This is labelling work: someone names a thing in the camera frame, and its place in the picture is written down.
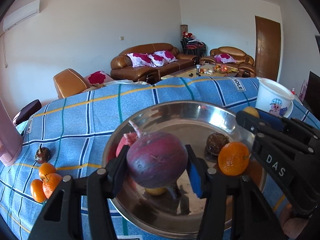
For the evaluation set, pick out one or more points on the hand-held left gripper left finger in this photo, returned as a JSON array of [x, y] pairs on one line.
[[117, 170]]

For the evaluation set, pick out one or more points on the small yellow fruit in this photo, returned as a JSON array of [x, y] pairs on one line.
[[251, 111]]

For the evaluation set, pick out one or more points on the yellow round fruit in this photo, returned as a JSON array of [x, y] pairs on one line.
[[156, 191]]

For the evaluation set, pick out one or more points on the red radish with tail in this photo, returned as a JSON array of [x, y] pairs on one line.
[[123, 142]]

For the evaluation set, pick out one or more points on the brown leather armchair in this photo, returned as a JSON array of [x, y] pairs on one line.
[[71, 82]]

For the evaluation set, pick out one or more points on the dark cushioned seat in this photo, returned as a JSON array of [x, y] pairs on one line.
[[26, 111]]

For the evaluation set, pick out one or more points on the blue checked tablecloth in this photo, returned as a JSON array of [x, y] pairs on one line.
[[87, 120]]

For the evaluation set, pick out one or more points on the pink electric kettle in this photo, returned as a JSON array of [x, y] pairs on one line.
[[8, 140]]

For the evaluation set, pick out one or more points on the cluttered coffee table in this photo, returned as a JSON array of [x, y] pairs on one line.
[[200, 72]]

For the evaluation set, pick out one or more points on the round steel plate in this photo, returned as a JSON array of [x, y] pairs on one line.
[[175, 122]]

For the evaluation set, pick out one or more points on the brown wooden door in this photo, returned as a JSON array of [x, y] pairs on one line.
[[267, 50]]

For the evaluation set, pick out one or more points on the tall patterned vase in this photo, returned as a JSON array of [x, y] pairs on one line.
[[183, 30]]

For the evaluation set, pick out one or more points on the white cartoon print mug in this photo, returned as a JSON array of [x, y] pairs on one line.
[[273, 100]]

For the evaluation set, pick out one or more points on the person's right hand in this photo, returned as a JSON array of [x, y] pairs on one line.
[[290, 225]]

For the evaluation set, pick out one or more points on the red rose pillow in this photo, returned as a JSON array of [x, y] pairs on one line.
[[97, 77]]

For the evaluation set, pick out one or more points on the white wall air conditioner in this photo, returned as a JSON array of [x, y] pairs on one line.
[[21, 13]]

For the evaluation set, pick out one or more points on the mandarin orange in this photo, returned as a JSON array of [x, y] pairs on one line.
[[37, 190], [51, 186], [233, 158], [47, 170]]

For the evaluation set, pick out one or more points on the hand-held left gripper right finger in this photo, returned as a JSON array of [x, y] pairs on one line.
[[193, 177]]

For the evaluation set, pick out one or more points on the purple round radish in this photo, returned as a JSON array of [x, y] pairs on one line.
[[156, 160]]

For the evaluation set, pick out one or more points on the dark purple mangosteen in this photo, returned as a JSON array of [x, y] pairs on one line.
[[42, 154]]

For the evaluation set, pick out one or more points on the stacked dark chairs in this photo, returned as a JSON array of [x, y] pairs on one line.
[[193, 47]]

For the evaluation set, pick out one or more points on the brown leather three-seat sofa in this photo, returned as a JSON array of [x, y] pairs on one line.
[[130, 72]]

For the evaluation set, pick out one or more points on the dark wrinkled passion fruit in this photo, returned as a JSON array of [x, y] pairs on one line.
[[214, 143]]

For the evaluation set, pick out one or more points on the brown leather single sofa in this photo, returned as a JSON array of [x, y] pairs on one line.
[[246, 65]]

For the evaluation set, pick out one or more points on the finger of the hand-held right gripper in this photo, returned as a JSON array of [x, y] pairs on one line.
[[271, 120], [260, 127]]

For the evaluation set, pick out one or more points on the dark television screen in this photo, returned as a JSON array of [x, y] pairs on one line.
[[313, 92]]

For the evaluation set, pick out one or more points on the white magenta floral pillow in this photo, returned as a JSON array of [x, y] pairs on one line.
[[168, 55], [156, 58], [225, 58], [138, 59]]

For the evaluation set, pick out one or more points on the red plush toy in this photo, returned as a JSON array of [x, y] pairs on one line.
[[187, 34]]

